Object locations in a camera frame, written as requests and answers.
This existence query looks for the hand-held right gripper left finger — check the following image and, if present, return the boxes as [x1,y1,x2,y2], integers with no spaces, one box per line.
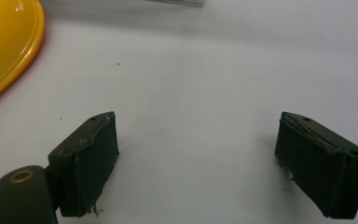
[47,111,120,218]

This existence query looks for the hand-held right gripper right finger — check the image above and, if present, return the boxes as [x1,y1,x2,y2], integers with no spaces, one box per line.
[274,111,358,219]

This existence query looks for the yellow rubber boot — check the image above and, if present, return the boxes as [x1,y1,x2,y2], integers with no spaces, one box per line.
[0,0,47,110]

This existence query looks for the pale blue table mat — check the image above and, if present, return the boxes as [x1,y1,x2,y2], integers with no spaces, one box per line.
[0,0,358,224]

